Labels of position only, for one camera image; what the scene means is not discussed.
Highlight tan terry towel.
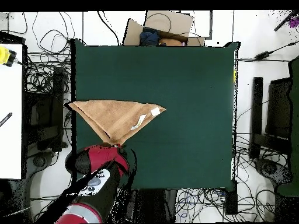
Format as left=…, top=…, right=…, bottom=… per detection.
left=67, top=99, right=167, bottom=147

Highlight orange cloth item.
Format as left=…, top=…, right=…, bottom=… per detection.
left=159, top=37, right=183, bottom=47

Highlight dark green table cloth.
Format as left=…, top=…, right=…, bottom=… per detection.
left=70, top=38, right=240, bottom=191

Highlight dark blue garment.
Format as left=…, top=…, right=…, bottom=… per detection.
left=139, top=27, right=161, bottom=47

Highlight brown cardboard box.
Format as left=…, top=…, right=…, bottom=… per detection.
left=122, top=10, right=206, bottom=47

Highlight black equipment box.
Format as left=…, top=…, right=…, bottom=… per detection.
left=24, top=67, right=65, bottom=152

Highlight black rectangular box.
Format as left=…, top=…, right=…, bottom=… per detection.
left=224, top=179, right=238, bottom=215

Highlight black power adapter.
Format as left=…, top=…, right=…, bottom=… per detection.
left=255, top=51, right=274, bottom=61

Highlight white side table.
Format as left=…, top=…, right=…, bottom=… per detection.
left=0, top=43, right=23, bottom=180

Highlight black marker pen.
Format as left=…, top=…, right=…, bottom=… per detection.
left=0, top=112, right=13, bottom=128

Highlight dark green fabric cover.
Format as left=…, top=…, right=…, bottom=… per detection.
left=277, top=55, right=299, bottom=197

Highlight yellow and black tool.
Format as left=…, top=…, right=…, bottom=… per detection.
left=0, top=45, right=18, bottom=68

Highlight black rod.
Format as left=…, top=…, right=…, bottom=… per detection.
left=273, top=10, right=297, bottom=32

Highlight purple round object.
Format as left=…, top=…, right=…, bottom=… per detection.
left=288, top=16, right=299, bottom=29

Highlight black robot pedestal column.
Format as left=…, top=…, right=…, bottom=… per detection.
left=130, top=189, right=179, bottom=223

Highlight tangle of blue black cables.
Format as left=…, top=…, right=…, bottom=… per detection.
left=175, top=188, right=226, bottom=223

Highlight black pedestal caster foot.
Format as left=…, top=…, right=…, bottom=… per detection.
left=254, top=158, right=293, bottom=185
left=26, top=152, right=55, bottom=173

